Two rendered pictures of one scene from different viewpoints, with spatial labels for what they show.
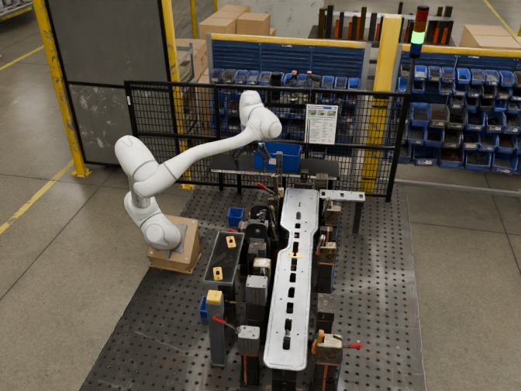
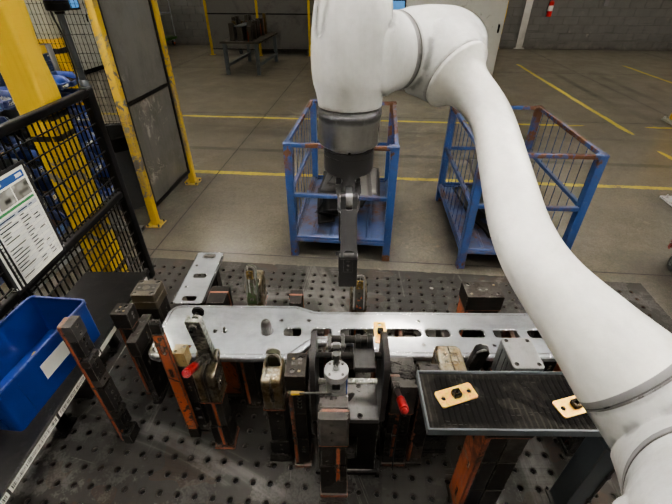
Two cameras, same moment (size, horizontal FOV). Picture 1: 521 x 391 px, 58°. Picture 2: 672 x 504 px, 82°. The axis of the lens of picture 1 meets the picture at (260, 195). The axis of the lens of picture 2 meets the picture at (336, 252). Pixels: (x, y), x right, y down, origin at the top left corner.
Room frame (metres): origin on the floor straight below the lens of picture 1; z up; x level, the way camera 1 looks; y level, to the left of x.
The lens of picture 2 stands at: (2.15, 0.61, 1.87)
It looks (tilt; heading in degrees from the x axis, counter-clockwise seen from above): 35 degrees down; 264
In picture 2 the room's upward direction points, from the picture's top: straight up
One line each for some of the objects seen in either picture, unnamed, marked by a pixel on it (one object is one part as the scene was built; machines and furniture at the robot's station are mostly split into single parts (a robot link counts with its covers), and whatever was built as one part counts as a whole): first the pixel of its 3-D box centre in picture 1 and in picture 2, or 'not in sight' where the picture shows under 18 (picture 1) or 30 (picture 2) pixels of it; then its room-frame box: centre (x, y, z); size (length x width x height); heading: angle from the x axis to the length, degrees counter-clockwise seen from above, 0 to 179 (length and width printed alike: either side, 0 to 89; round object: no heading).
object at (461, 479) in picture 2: (226, 290); (486, 459); (1.74, 0.17, 0.92); 0.10 x 0.08 x 0.45; 173
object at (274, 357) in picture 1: (295, 258); (386, 331); (1.91, -0.19, 1.00); 1.38 x 0.22 x 0.02; 173
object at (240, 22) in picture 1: (240, 52); not in sight; (6.97, 0.29, 0.52); 1.20 x 0.80 x 1.05; 166
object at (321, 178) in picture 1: (319, 198); (160, 327); (2.65, -0.41, 0.88); 0.08 x 0.08 x 0.36; 83
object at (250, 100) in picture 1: (251, 108); (358, 41); (2.06, 0.04, 1.80); 0.13 x 0.11 x 0.16; 29
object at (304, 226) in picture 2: not in sight; (346, 174); (1.70, -2.52, 0.47); 1.20 x 0.80 x 0.95; 77
